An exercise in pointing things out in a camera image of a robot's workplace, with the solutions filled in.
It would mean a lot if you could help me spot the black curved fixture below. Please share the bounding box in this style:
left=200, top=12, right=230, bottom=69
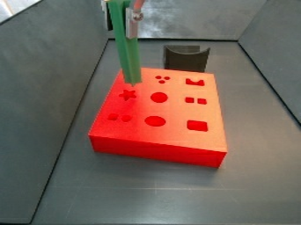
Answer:
left=163, top=45, right=210, bottom=72

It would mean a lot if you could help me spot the red shape-sorting block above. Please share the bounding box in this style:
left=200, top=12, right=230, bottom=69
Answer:
left=89, top=68, right=227, bottom=168

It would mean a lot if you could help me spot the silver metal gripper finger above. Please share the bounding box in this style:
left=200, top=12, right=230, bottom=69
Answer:
left=125, top=0, right=145, bottom=39

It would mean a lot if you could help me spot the green star-profile bar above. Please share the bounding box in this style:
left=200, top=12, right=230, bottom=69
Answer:
left=108, top=0, right=140, bottom=85

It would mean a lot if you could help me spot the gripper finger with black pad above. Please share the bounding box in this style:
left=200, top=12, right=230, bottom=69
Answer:
left=101, top=0, right=112, bottom=31

